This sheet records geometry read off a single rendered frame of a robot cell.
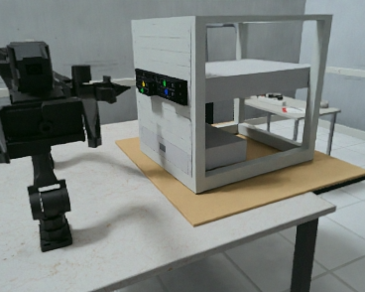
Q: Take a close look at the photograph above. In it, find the tan flat board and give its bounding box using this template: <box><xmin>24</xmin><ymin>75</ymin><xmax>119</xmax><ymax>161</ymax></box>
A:
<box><xmin>114</xmin><ymin>133</ymin><xmax>365</xmax><ymax>227</ymax></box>

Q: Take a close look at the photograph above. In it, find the white rack frame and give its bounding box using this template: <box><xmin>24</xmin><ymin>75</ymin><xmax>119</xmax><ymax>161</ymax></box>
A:
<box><xmin>131</xmin><ymin>14</ymin><xmax>333</xmax><ymax>194</ymax></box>

